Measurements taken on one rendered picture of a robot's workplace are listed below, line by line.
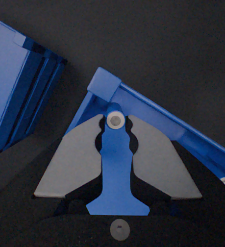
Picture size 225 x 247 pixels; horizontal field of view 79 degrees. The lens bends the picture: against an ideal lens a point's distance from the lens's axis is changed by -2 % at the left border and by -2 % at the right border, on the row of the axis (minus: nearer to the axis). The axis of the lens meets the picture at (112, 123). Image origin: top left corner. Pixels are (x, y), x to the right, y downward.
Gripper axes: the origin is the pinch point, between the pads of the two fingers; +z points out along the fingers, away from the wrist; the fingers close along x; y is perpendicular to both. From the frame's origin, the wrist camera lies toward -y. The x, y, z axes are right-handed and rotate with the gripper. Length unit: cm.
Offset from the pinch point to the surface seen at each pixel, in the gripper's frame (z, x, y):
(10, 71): 22.7, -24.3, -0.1
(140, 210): 1.5, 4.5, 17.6
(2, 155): 31, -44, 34
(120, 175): 3.2, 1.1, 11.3
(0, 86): 21.8, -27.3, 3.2
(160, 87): 37.9, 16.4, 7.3
